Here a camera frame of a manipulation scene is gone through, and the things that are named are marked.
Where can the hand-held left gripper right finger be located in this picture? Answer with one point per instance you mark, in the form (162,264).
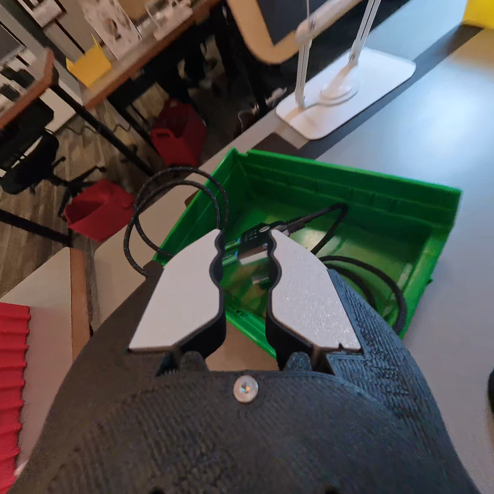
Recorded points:
(308,297)

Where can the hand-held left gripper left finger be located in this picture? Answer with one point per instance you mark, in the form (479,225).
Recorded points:
(177,301)

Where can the green plastic bin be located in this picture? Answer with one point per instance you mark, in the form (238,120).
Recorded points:
(347,181)

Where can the red plastic bin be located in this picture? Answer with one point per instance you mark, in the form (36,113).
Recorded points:
(181,139)
(100,212)

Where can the red ribbed object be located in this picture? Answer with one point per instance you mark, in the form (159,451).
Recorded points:
(11,386)

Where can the black office chair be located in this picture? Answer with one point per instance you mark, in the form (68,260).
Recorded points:
(27,154)

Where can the white monitor stand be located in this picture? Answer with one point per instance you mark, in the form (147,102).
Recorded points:
(378,73)

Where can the wooden desk with black legs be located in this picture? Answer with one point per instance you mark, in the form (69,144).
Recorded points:
(135,67)

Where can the white printed box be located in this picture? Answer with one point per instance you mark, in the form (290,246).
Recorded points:
(112,23)

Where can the yellow plastic bin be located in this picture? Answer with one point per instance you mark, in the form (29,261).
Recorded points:
(478,11)

